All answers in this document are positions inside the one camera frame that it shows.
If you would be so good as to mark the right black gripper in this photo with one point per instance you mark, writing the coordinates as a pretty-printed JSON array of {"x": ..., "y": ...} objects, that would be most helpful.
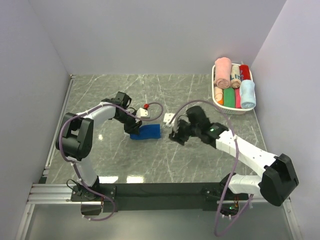
[{"x": 176, "y": 135}]

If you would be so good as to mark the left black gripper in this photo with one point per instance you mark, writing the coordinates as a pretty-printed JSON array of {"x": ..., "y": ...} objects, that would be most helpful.
[{"x": 133, "y": 128}]

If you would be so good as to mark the dark blue towel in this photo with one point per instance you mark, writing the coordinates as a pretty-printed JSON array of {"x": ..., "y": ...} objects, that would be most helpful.
[{"x": 147, "y": 132}]

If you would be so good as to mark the light blue towel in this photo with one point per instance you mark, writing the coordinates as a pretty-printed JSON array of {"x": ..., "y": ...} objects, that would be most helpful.
[{"x": 247, "y": 94}]

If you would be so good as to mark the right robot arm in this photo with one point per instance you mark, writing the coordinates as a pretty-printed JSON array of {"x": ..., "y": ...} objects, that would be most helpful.
[{"x": 275, "y": 176}]

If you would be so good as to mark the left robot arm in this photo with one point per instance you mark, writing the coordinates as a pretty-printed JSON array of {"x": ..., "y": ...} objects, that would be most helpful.
[{"x": 76, "y": 134}]

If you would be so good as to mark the white plastic basket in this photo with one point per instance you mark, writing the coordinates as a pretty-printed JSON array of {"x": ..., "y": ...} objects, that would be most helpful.
[{"x": 225, "y": 110}]

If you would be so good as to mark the cream orange rolled towel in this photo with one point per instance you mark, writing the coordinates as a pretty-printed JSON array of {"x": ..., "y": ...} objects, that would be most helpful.
[{"x": 219, "y": 95}]

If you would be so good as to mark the green rolled towel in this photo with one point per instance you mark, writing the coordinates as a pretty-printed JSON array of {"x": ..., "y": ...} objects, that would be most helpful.
[{"x": 229, "y": 98}]

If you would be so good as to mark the magenta rolled towel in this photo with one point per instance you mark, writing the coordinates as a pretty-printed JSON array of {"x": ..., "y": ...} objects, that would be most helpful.
[{"x": 237, "y": 98}]

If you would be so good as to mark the pink rolled towel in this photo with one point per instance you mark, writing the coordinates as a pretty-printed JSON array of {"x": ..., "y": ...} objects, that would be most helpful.
[{"x": 223, "y": 67}]

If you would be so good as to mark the beige rolled towel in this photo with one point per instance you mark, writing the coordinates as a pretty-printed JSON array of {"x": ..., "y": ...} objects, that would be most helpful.
[{"x": 235, "y": 77}]

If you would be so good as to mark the red rolled towel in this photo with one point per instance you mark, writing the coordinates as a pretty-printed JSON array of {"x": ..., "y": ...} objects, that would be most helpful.
[{"x": 245, "y": 73}]

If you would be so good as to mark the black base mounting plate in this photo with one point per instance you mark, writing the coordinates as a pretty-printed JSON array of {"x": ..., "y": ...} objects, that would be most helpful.
[{"x": 163, "y": 196}]

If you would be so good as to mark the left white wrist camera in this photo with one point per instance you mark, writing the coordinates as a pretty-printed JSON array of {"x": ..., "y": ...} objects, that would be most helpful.
[{"x": 143, "y": 112}]

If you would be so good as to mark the aluminium rail frame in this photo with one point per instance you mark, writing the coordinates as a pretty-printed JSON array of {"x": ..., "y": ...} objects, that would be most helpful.
[{"x": 50, "y": 194}]

